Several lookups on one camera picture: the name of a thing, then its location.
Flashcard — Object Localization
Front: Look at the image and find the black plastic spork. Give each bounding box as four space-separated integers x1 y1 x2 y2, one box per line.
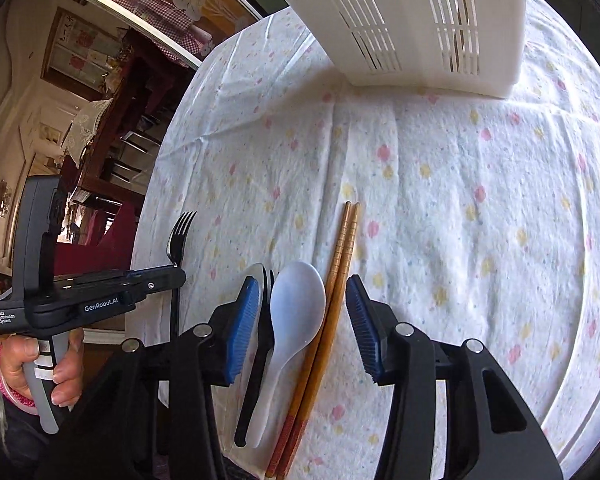
234 263 275 448

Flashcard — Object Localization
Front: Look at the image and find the wooden chopstick pair member two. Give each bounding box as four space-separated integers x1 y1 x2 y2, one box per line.
265 202 361 479

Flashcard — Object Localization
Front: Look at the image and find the wooden chopstick pair member one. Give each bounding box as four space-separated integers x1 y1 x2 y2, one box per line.
264 200 353 479

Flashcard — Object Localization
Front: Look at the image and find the white plastic spoon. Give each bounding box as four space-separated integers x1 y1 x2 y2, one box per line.
246 261 326 448

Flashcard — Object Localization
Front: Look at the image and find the black fork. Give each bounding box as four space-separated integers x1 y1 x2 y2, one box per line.
166 211 196 340

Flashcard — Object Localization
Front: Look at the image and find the person's left hand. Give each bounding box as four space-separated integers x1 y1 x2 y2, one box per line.
0 327 86 409

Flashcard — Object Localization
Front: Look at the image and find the floral white tablecloth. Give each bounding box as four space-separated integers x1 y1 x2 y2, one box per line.
133 0 600 477

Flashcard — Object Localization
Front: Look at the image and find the white plastic utensil holder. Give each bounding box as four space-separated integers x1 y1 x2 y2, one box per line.
286 0 526 99

